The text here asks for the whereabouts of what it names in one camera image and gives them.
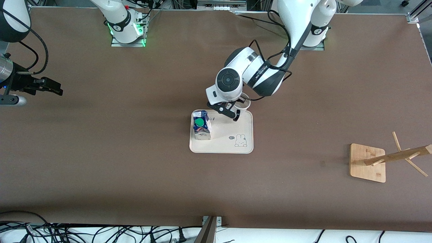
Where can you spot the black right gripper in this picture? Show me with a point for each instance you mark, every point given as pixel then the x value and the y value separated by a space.
pixel 21 82

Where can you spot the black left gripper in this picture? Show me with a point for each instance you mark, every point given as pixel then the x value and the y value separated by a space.
pixel 238 114

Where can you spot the blue milk carton green cap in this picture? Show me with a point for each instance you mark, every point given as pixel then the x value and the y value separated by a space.
pixel 201 126

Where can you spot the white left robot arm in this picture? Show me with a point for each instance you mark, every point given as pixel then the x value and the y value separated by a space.
pixel 297 20

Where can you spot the cream rabbit print tray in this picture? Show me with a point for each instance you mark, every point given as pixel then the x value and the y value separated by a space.
pixel 229 135

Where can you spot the wooden mug tree stand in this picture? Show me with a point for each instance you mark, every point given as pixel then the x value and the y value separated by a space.
pixel 364 168

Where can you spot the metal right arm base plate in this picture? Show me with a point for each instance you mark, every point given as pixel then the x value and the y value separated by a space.
pixel 116 44

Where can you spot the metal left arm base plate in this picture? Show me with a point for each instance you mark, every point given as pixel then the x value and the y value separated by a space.
pixel 317 48

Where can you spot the grey metal rail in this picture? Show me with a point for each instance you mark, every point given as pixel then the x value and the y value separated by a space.
pixel 221 5

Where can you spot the small metal bracket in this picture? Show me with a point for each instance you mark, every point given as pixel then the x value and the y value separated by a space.
pixel 219 221

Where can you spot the aluminium frame profile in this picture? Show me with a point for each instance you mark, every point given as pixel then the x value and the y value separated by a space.
pixel 415 15

